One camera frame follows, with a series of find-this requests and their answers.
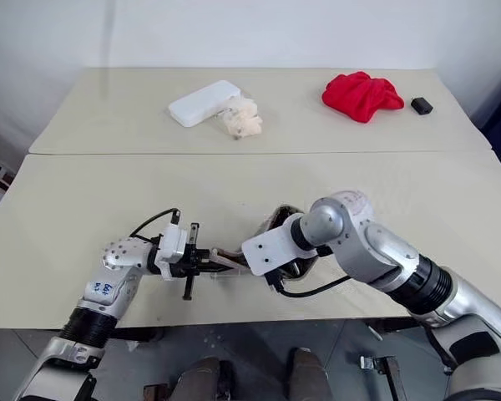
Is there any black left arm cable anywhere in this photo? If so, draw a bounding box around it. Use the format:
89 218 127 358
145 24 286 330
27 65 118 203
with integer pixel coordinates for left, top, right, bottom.
129 207 183 247

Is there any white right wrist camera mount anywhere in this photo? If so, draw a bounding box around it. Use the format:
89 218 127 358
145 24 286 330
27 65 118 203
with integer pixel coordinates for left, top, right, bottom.
240 227 318 277

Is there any small black box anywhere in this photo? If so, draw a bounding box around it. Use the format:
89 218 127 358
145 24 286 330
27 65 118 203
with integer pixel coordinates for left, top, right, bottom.
410 96 434 116

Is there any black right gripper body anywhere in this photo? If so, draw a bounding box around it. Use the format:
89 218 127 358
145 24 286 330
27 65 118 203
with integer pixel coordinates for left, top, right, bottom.
263 256 317 290

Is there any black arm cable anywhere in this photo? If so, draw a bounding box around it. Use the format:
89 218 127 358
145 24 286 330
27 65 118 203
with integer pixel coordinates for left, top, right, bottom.
129 207 183 247
269 273 357 299

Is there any crumpled white tissue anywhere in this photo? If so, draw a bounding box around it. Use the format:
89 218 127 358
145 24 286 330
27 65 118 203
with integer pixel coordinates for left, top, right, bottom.
219 95 264 141

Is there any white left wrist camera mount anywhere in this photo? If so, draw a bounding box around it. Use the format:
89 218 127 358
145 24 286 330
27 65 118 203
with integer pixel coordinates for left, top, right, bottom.
156 223 191 280

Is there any black table foot with caster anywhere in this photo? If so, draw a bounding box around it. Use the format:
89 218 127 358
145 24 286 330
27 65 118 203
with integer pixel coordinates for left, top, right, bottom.
358 354 402 401

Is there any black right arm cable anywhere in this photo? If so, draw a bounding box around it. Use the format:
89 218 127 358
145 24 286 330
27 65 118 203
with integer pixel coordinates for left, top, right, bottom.
269 273 357 299

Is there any white rectangular box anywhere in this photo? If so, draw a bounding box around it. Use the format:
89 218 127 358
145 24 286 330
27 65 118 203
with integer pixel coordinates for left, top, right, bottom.
168 79 242 128

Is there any crumpled red cloth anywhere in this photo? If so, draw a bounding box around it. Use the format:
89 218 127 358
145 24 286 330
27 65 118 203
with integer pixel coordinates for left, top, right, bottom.
321 71 405 125

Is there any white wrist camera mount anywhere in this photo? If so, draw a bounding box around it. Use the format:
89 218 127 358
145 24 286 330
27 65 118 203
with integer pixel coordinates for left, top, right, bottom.
240 227 318 277
156 223 191 280

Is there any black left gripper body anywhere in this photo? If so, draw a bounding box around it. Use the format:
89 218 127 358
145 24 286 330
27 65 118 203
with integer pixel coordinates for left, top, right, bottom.
170 222 213 302

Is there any dark brown rounded shape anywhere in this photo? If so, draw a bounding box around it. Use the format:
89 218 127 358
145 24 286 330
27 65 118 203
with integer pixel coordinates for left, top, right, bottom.
290 347 334 401
177 354 235 401

